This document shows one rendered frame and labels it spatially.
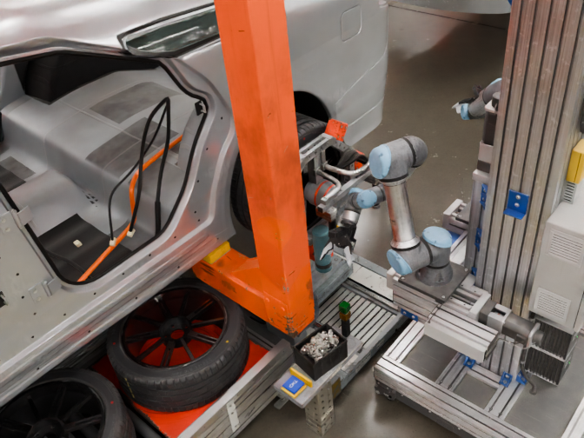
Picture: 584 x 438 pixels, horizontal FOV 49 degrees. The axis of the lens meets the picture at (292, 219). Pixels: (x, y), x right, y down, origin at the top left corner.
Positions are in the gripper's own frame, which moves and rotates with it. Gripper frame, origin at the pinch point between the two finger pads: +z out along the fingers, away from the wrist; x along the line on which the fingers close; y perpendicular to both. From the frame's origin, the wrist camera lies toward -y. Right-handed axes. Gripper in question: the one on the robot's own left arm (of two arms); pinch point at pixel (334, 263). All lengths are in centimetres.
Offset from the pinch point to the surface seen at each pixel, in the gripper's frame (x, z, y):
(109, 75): 190, -81, -4
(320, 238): 22.2, -12.7, 18.8
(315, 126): 31, -62, -1
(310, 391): -4, 55, 6
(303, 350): 3.5, 39.7, 3.0
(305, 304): 9.5, 20.4, 2.9
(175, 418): 52, 87, -6
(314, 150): 25, -49, -5
